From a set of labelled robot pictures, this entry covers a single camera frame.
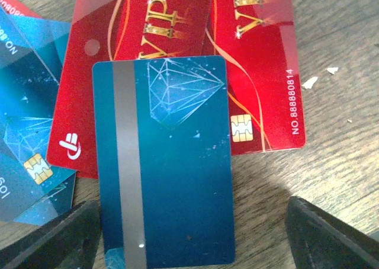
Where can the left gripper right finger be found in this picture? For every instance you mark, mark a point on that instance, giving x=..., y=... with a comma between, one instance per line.
x=319, y=240

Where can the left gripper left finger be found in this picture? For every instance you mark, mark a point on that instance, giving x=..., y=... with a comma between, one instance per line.
x=68, y=241

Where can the blue card with grey stripe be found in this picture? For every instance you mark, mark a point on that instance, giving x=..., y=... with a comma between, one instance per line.
x=164, y=162

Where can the blue card centre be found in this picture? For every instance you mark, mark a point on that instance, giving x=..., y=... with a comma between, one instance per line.
x=32, y=53

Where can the red VIP card centre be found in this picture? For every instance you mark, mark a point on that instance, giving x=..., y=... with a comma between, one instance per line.
x=107, y=30

